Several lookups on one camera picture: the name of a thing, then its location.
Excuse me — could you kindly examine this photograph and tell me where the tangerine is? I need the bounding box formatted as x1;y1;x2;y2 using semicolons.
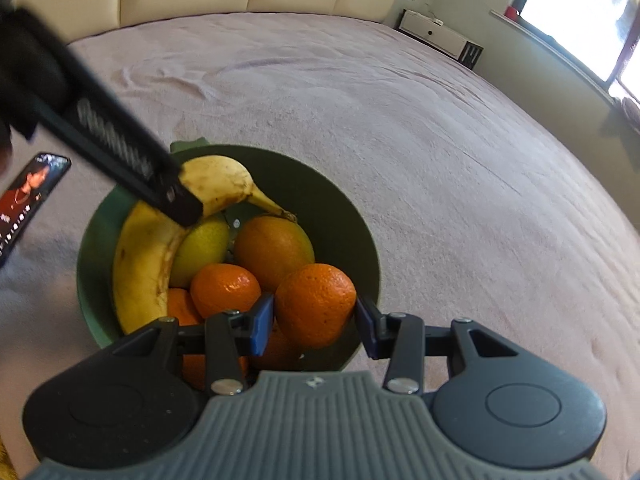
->
167;288;203;326
190;263;262;318
274;263;357;350

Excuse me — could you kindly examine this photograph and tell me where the green yellow pear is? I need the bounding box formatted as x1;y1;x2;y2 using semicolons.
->
169;214;231;288

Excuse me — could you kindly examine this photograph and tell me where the large orange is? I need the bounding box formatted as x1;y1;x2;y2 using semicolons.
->
232;216;316;292

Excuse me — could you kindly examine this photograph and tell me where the yellow banana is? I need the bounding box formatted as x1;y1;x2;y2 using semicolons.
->
112;155;297;335

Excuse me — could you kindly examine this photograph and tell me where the tangerine hidden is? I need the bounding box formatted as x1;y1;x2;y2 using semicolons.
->
181;322;303;390

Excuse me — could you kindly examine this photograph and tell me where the person's hand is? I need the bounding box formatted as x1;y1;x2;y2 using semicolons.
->
0;122;13;174

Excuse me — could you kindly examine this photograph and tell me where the green colander bowl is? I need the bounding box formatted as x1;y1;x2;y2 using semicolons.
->
76;139;381;348

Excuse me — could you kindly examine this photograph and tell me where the smartphone with lit screen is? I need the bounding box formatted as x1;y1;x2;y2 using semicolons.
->
0;152;72;266

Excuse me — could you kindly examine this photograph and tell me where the pink bed blanket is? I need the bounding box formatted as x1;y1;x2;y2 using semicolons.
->
0;12;640;480

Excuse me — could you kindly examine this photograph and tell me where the white bedside cabinet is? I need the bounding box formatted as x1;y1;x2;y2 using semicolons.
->
398;10;484;70

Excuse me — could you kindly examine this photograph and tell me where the cushion on window sill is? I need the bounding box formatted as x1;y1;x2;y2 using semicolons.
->
620;98;640;133

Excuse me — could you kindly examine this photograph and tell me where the red cup on sill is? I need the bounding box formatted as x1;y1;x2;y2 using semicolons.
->
504;6;520;21

